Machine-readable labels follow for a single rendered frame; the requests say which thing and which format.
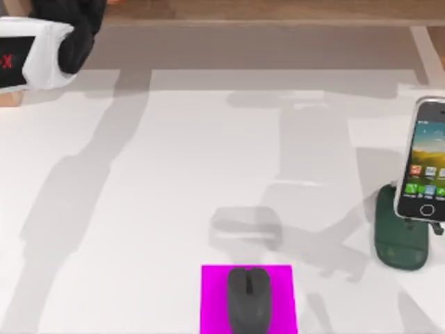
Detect magenta square mat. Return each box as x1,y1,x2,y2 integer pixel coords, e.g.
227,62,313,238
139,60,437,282
200,264,299,334

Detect dark grey computer mouse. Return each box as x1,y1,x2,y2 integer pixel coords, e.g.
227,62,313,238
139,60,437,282
227,267,272,334

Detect dark green phone stand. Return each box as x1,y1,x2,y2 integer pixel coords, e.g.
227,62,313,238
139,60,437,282
373,183,445,271

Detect silver smartphone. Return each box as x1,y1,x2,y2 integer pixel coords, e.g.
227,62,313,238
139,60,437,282
393,97,445,223

